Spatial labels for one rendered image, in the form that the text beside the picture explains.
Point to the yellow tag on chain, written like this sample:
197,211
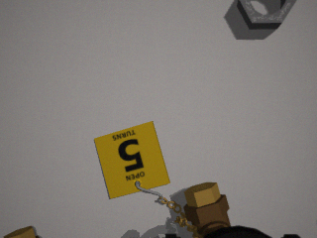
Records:
133,156

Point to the grey hex nut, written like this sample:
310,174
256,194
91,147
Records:
257,21

